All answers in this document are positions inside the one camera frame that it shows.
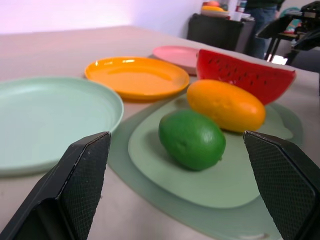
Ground orange round plate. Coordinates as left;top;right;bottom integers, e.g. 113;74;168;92
84;56;191;102

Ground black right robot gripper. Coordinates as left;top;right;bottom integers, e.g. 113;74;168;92
257;0;320;51

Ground person in blue jeans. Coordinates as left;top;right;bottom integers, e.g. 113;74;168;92
244;0;286;60

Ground pink round plate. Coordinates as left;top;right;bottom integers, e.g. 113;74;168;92
152;45;201;69

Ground green square tray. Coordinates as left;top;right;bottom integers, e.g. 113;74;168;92
107;92;304;240

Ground green lime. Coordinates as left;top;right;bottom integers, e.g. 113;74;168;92
158;109;227;172

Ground orange mango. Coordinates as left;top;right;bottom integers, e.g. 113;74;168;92
186;79;267;133

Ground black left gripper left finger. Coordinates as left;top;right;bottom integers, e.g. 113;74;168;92
0;131;112;240

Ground red watermelon slice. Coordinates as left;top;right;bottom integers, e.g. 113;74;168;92
195;49;297;106

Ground light green round plate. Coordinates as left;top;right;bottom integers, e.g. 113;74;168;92
0;76;125;177

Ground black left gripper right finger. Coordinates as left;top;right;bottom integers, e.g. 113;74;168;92
242;130;320;240

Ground black cabinet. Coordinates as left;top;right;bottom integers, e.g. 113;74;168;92
186;13;256;54

